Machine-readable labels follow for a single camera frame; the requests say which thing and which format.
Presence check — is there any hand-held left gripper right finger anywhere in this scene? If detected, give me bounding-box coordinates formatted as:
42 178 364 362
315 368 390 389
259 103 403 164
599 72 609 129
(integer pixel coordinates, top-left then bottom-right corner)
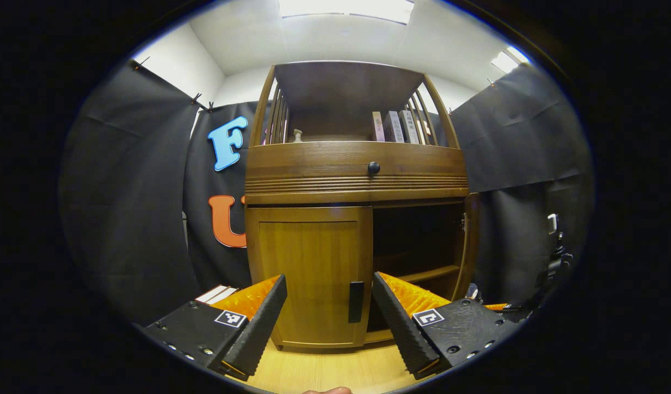
371 272 522 380

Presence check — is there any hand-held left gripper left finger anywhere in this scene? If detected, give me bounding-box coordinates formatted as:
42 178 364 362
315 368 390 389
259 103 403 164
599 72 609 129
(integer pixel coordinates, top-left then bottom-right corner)
142 274 288 382

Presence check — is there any black door handle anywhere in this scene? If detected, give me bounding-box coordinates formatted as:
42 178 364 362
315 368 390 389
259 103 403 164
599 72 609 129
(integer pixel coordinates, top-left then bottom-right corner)
348 281 365 323

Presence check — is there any wooden cabinet door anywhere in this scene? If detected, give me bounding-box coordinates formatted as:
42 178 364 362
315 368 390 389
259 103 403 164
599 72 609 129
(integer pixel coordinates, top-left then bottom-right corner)
246 206 374 349
453 193 481 300

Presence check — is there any wooden double-door shoe cabinet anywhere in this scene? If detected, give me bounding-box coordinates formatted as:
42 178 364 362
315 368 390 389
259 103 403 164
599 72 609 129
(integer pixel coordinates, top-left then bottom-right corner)
244 60 481 351

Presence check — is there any red book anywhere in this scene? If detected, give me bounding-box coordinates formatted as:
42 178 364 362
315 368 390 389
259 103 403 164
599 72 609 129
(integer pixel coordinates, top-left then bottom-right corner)
196 285 229 304

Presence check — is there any black backdrop cloth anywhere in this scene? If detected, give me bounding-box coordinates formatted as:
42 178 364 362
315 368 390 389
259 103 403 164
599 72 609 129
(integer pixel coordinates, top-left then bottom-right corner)
59 59 596 323

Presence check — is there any small ceiling light panel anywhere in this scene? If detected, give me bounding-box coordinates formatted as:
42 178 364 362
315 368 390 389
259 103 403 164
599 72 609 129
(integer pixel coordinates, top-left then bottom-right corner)
491 46 532 74

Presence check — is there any large ceiling light panel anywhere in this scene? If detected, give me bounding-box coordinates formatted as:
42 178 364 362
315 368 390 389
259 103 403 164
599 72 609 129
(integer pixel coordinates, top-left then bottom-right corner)
279 0 415 25

